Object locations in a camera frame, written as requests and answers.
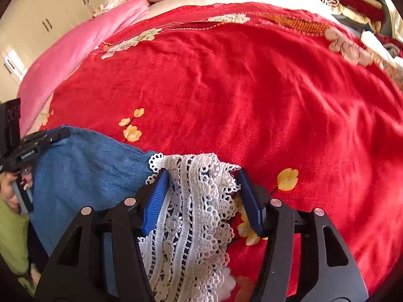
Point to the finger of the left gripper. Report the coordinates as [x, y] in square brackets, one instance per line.
[46, 137]

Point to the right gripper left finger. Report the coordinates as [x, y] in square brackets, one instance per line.
[156, 194]

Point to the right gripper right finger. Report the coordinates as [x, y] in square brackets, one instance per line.
[254, 198]

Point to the blue denim lace-trimmed pants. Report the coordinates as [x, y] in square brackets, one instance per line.
[185, 256]

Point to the green sleeve left forearm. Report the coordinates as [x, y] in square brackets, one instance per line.
[14, 250]

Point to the person's left hand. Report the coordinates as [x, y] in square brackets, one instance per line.
[7, 191]

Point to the pink quilt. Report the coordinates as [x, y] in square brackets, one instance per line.
[62, 58]

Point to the red floral bedspread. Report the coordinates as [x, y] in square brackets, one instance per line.
[258, 86]

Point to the white wardrobe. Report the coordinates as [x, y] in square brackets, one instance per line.
[28, 28]

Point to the pile of folded clothes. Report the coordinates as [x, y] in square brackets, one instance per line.
[381, 17]

